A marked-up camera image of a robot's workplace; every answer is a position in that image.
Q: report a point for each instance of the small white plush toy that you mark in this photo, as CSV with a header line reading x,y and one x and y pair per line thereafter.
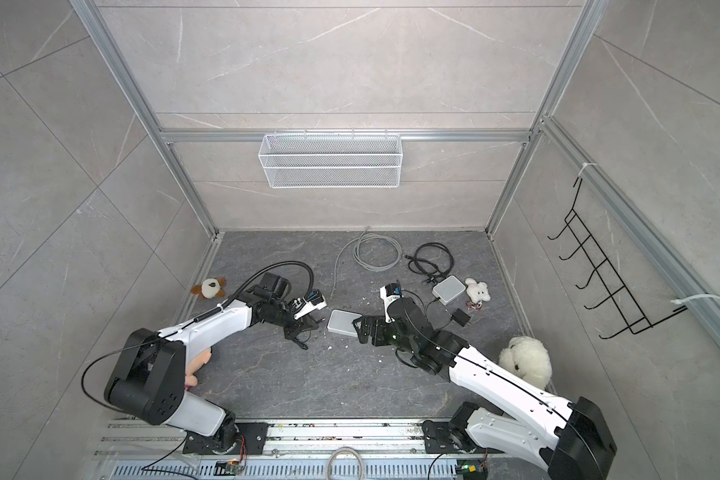
x,y
477,292

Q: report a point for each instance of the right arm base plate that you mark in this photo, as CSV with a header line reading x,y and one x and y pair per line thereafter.
x,y
443,437

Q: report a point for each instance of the black power adapter right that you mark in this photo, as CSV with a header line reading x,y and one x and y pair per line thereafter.
x,y
460,317

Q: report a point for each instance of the pink cartoon boy doll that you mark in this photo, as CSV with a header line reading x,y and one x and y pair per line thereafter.
x,y
190,379

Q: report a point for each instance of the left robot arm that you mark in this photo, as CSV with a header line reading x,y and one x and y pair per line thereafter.
x,y
151,377

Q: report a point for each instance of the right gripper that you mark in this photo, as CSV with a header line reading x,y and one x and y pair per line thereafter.
x,y
379,322

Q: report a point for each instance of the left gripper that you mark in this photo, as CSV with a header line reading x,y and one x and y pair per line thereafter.
x,y
302,324

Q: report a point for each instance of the black wire hook rack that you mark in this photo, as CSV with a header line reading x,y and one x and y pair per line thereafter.
x,y
617,294

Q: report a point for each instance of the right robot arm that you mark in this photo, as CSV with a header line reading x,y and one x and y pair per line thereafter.
x,y
568,439

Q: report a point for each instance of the brown white plush toy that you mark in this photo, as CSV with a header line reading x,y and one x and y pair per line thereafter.
x,y
210,288

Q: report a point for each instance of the white wire mesh basket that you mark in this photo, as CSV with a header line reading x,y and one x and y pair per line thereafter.
x,y
331,160

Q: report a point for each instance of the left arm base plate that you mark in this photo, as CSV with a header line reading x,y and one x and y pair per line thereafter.
x,y
246,438

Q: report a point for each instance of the large white plush sheep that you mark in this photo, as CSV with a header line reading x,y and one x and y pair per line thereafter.
x,y
528,359

